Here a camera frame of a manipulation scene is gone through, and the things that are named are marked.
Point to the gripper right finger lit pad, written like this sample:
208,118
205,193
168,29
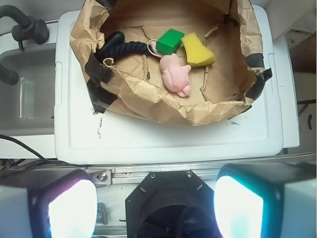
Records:
266,200

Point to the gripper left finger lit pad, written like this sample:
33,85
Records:
47,204

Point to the yellow sponge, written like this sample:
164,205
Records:
197,54

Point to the green sponge block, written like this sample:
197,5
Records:
169,41

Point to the white plastic bin lid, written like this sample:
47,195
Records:
85,137

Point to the pink plush pig toy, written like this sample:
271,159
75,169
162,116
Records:
175,76

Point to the brown paper bag tray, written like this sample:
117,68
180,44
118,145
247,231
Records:
182,62

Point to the black sink faucet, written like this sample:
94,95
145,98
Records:
27,28

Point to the metal corner bracket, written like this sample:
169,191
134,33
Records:
102,178

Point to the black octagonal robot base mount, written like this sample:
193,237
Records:
176,204

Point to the aluminium extrusion rail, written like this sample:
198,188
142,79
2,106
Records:
122,174

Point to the dark blue rope toy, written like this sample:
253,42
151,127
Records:
115,47

